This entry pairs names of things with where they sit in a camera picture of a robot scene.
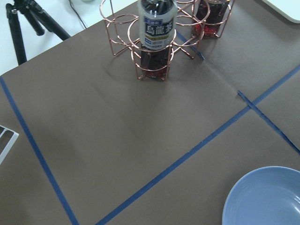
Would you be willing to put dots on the blue plate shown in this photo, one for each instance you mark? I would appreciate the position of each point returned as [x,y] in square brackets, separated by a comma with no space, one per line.
[265,196]

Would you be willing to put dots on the tea bottle left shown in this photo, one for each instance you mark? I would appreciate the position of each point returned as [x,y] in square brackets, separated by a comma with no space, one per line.
[157,20]

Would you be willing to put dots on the tea bottle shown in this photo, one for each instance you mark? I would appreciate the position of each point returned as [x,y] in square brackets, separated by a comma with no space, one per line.
[157,20]
[213,12]

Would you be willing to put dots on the tea bottle right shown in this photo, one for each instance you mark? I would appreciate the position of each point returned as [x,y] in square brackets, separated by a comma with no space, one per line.
[213,12]

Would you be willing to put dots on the cream bear tray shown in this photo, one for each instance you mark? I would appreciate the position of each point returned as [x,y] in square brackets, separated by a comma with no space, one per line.
[289,9]

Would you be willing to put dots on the copper wire bottle rack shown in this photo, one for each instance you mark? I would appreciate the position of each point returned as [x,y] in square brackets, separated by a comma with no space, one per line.
[123,33]

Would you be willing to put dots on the white wire rack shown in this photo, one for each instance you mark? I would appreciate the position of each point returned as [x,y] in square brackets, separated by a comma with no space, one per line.
[7,139]

